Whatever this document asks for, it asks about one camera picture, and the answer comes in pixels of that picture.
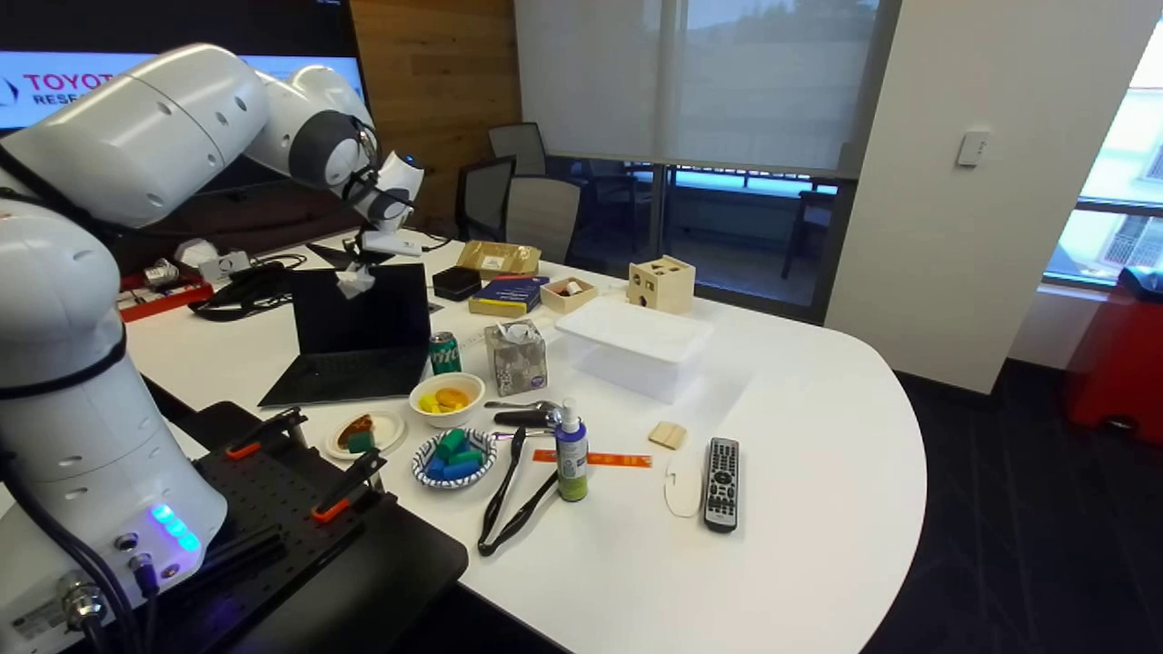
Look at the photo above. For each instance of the white bowl with yellow food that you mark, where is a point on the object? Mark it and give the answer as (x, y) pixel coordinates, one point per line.
(449, 397)

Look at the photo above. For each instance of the black remote control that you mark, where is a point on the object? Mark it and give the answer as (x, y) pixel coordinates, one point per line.
(722, 485)

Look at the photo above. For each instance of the wooden shape sorter box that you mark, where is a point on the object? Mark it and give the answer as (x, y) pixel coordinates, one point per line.
(664, 285)

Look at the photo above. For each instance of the clear plastic tray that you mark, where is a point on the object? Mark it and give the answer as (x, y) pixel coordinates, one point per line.
(633, 346)

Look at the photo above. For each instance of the cardboard box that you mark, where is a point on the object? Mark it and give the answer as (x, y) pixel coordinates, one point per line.
(499, 259)

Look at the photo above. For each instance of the small beige sponge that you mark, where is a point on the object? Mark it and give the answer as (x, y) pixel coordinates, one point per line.
(667, 435)

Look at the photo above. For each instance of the black clamp orange tip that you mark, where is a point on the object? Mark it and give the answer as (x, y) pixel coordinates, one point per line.
(340, 498)
(274, 430)

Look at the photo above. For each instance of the red bin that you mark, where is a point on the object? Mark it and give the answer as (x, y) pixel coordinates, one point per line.
(1118, 369)

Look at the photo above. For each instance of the green soda can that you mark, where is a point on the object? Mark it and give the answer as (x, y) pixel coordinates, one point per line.
(446, 354)

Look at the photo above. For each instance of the black marker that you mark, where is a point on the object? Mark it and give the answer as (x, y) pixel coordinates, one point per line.
(529, 414)

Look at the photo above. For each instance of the black mounting plate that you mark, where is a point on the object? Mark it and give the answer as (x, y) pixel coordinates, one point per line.
(276, 584)

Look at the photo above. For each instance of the white plate with food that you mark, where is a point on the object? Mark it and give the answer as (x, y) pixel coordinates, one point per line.
(363, 435)

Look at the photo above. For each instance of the small wooden tray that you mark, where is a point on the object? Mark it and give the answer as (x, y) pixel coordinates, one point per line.
(564, 294)

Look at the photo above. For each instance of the wall light switch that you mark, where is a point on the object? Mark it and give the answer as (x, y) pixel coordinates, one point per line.
(971, 147)

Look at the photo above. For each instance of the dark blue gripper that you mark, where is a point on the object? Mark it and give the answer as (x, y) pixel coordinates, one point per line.
(385, 242)

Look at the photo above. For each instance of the grey office chair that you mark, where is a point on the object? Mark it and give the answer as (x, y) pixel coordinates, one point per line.
(543, 211)

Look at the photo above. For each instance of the blue patterned plate with toys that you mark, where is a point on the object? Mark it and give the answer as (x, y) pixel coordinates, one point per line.
(453, 460)

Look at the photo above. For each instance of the black small box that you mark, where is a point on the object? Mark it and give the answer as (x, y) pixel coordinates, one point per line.
(457, 281)

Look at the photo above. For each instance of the grey Dell laptop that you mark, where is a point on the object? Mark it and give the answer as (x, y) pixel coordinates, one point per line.
(362, 346)

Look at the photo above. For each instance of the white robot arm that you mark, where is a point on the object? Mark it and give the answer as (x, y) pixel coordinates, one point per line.
(83, 440)

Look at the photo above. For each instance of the spray bottle green base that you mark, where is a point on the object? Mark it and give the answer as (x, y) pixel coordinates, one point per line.
(570, 455)

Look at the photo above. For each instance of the blue yellow book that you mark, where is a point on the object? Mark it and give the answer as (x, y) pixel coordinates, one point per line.
(507, 298)

